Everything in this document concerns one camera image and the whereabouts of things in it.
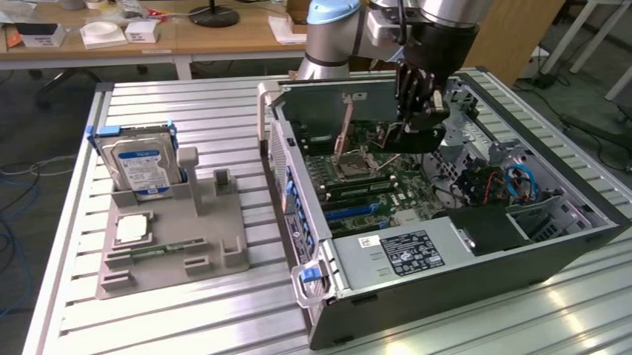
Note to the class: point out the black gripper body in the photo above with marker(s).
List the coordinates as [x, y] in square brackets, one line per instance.
[441, 48]

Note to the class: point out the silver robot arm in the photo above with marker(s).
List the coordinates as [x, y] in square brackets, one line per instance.
[327, 40]

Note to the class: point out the raised metal socket cover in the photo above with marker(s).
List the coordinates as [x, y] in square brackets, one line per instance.
[344, 125]

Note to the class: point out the wooden cabinet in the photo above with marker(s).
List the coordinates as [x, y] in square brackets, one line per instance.
[513, 40]

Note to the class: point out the CPU socket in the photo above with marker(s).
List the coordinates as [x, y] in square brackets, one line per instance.
[354, 167]

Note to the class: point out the green motherboard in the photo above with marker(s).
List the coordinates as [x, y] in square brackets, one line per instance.
[404, 181]

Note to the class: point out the black RAM slot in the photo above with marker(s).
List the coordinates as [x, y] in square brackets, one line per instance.
[359, 193]
[358, 184]

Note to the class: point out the stack of papers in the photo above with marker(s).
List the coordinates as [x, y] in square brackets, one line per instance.
[288, 31]

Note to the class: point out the blue expansion slot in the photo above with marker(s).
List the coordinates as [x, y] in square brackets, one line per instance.
[347, 212]

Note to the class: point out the black fan shroud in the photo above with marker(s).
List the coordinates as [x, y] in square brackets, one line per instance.
[486, 229]

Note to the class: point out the white barcode sticker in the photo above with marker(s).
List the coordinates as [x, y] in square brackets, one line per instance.
[367, 242]

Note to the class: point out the metal disk bay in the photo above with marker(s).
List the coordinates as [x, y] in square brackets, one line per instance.
[547, 218]

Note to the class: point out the black power supply label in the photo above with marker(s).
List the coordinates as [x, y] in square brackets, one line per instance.
[411, 253]

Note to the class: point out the dark case label sticker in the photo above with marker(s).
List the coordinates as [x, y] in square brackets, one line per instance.
[295, 233]

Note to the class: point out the black lamp base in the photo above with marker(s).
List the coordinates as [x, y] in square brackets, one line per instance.
[213, 16]

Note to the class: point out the grey power supply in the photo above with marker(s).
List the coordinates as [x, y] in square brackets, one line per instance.
[364, 266]

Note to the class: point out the wooden desk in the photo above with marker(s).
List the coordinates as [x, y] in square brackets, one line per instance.
[163, 50]

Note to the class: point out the open black PC case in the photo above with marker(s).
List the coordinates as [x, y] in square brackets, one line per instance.
[443, 288]

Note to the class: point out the grey printed parts rack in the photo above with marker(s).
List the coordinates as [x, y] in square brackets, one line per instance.
[216, 225]

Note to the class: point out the blue case latch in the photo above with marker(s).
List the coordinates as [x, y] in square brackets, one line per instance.
[308, 275]

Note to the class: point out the white carton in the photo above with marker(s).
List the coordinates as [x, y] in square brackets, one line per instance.
[141, 32]

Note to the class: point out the hard disk with blue caddy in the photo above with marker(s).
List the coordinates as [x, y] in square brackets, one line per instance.
[140, 162]

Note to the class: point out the white round container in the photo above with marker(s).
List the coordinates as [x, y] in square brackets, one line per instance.
[103, 35]

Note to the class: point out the silver CPU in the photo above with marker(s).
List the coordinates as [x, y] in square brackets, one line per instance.
[132, 227]

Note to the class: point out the green RAM stick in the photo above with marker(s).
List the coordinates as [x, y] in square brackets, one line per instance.
[148, 252]

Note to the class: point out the black chair base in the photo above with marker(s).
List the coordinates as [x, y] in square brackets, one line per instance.
[64, 79]

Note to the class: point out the white box with black lid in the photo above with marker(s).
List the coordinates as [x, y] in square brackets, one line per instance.
[41, 35]

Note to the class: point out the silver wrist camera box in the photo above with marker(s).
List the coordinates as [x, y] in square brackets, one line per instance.
[384, 29]

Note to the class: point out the white table frame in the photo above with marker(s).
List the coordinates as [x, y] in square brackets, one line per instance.
[597, 33]

